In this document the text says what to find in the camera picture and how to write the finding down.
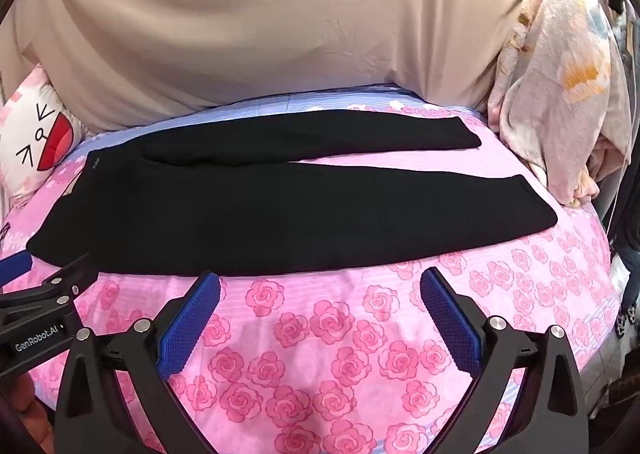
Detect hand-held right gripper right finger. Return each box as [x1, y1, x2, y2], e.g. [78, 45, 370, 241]
[420, 267, 586, 454]

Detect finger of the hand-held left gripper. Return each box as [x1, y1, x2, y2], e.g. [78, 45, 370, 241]
[0, 250, 34, 281]
[0, 254, 98, 330]

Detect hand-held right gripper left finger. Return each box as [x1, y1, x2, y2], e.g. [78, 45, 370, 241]
[54, 272, 222, 454]

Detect black pants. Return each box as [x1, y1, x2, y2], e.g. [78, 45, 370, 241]
[26, 109, 558, 277]

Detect pink rose print bedsheet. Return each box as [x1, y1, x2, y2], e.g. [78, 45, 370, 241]
[0, 86, 623, 454]

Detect cartoon face pillow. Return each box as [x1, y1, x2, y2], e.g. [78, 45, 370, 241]
[0, 65, 86, 207]

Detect floral cream pillow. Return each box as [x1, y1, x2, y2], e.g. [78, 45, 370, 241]
[487, 0, 633, 207]

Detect beige cloth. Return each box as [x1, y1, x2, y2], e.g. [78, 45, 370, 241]
[0, 0, 546, 135]

